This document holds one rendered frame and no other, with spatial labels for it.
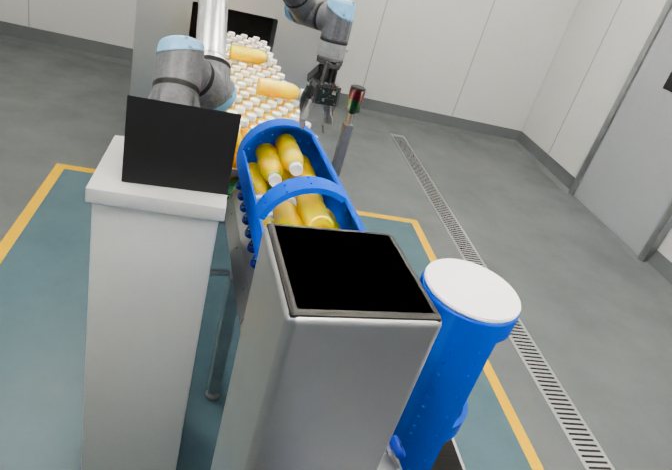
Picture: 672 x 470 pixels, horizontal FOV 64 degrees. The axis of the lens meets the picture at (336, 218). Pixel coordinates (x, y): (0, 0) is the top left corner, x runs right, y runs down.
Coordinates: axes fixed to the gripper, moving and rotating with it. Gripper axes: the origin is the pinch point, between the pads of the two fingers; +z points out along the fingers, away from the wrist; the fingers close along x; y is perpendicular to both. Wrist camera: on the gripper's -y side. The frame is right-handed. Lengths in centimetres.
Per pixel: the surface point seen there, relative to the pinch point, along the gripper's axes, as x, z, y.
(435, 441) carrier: 45, 75, 48
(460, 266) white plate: 46, 27, 27
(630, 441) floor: 189, 131, 6
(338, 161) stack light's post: 31, 32, -61
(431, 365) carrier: 35, 48, 45
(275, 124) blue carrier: -8.1, 5.3, -13.7
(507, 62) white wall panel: 322, 16, -421
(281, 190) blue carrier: -11.2, 9.9, 25.3
